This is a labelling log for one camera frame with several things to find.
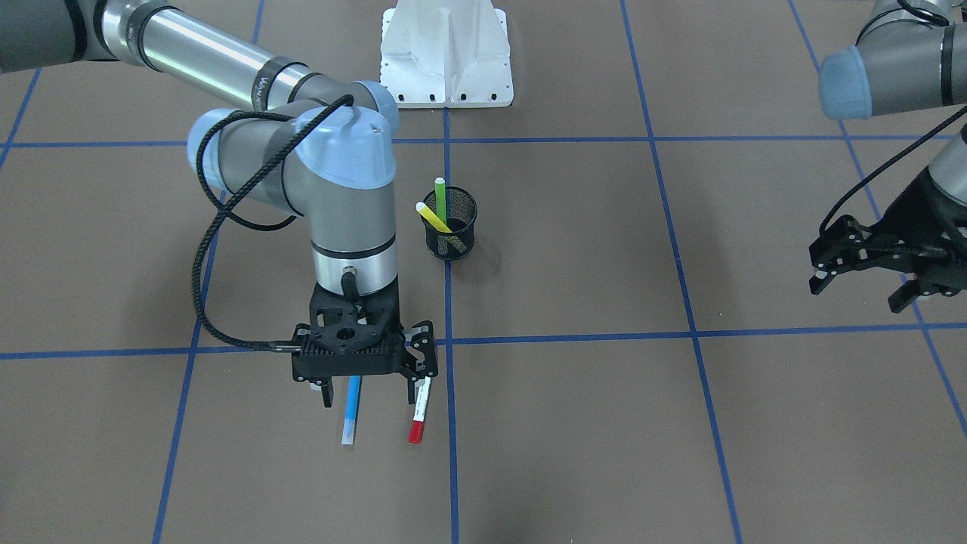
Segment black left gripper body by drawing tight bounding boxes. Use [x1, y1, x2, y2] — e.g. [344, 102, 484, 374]
[809, 168, 965, 292]

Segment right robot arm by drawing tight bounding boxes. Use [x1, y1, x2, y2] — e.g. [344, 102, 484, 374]
[2, 1, 438, 406]

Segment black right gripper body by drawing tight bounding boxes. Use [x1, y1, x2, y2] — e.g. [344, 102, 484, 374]
[402, 321, 439, 382]

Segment green highlighter pen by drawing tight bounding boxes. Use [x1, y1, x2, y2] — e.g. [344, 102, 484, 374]
[434, 177, 463, 257]

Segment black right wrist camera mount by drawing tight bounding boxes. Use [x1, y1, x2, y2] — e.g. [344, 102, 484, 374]
[292, 281, 414, 383]

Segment blue marker pen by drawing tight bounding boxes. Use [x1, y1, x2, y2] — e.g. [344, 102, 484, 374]
[341, 376, 363, 447]

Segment yellow highlighter pen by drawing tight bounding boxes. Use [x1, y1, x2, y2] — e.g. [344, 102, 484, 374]
[416, 201, 453, 234]

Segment black mesh pen cup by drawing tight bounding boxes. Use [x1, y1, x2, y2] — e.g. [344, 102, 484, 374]
[421, 186, 477, 261]

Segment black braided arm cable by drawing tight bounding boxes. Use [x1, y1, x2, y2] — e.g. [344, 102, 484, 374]
[190, 94, 356, 353]

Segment red white marker pen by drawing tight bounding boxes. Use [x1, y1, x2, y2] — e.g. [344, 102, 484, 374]
[408, 376, 433, 444]

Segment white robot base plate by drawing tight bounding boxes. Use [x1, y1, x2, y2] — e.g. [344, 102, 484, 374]
[380, 1, 514, 108]

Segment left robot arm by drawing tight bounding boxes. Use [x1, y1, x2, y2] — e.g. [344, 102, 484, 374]
[809, 1, 966, 313]

